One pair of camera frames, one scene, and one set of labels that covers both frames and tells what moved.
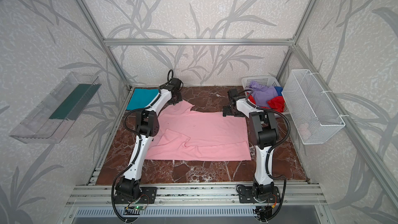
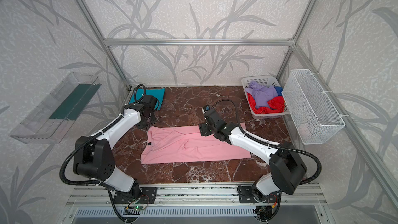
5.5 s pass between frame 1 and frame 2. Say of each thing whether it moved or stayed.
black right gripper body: moved
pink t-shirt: moved
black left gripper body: moved
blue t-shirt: stayed
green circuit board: stayed
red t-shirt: stayed
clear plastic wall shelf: stayed
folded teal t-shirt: stayed
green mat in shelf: stayed
